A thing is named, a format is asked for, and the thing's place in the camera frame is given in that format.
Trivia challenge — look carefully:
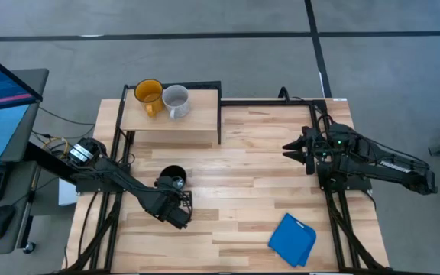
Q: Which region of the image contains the yellow enamel mug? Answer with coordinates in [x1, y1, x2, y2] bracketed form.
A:
[134, 78, 167, 118]

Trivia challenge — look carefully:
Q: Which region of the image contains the black aluminium rig frame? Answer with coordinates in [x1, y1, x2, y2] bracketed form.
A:
[50, 97, 393, 275]

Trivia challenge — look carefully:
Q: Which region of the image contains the white patterned mug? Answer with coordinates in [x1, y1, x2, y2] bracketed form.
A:
[161, 84, 191, 121]

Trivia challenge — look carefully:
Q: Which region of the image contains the yellow cable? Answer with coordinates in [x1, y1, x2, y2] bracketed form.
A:
[41, 136, 71, 154]

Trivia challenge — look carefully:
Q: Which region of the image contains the blue folded cloth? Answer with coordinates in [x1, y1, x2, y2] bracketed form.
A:
[267, 212, 318, 269]

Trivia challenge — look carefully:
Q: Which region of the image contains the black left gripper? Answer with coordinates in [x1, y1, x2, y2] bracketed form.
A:
[143, 175, 194, 231]

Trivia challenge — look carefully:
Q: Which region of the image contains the grey side desk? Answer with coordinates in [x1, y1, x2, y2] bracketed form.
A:
[0, 68, 50, 257]

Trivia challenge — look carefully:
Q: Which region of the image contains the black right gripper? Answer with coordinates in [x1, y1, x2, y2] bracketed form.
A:
[282, 127, 335, 176]

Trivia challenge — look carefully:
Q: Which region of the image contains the thin black cable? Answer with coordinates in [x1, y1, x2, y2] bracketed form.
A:
[37, 105, 96, 128]

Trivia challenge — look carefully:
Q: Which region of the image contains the wooden shelf with black frame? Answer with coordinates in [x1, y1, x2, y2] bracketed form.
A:
[114, 80, 223, 150]

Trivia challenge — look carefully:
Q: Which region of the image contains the black cable with plug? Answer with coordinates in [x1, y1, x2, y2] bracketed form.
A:
[278, 86, 313, 105]

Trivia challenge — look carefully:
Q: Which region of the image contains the black mug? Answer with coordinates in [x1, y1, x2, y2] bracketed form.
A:
[159, 164, 188, 191]

